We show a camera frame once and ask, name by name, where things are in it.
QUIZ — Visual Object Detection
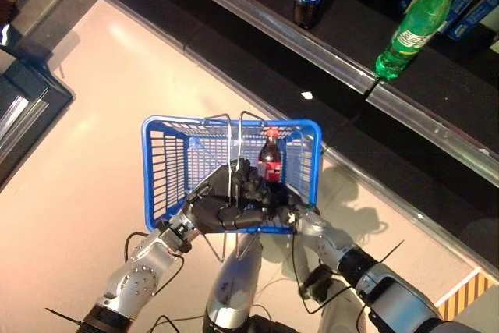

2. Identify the Coca-Cola bottle red label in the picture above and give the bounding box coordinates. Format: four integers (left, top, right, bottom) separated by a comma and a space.
257, 126, 284, 184

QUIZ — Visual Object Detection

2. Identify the silver left robot leg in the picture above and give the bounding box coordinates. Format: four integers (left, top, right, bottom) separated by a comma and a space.
202, 233, 264, 333

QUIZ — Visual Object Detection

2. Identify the black side shelf unit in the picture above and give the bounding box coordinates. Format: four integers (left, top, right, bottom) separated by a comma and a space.
0, 0, 104, 193

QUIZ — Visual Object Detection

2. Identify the blue plastic shopping basket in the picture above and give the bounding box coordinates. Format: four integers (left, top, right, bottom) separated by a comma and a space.
140, 115, 324, 236

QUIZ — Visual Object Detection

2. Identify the yellow black hazard tape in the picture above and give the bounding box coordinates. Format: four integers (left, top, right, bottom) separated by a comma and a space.
434, 268, 498, 322

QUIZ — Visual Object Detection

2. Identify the silver right robot leg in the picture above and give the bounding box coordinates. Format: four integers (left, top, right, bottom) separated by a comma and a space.
299, 262, 375, 333

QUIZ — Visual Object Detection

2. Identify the silver robot leg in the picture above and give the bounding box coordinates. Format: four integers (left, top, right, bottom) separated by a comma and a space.
299, 262, 375, 333
202, 233, 264, 333

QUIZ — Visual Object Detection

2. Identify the green Sprite bottle yellow cap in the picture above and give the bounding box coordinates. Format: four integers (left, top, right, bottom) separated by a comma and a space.
374, 0, 472, 83

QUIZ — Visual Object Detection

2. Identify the black zip tie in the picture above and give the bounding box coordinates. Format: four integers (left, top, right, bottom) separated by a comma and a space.
380, 239, 405, 264
44, 306, 85, 327

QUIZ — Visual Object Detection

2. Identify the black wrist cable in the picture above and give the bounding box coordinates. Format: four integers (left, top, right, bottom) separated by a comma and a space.
123, 231, 186, 303
290, 227, 371, 317

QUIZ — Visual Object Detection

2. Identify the black robot waist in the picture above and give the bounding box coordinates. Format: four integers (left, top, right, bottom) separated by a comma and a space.
239, 314, 313, 333

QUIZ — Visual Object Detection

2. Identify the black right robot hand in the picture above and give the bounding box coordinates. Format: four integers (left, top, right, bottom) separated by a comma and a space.
243, 175, 313, 229

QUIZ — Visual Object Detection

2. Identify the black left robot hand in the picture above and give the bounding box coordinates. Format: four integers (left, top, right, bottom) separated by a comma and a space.
182, 157, 274, 235

